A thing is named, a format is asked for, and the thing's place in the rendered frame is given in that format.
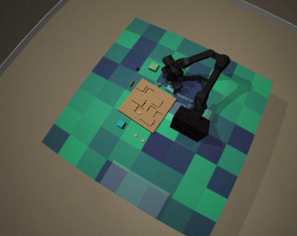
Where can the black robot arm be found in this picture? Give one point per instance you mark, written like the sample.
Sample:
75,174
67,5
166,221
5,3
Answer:
222,61

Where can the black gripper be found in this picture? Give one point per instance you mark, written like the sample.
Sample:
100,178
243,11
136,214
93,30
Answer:
176,85

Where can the teal cube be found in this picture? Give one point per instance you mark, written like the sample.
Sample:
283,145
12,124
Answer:
121,124

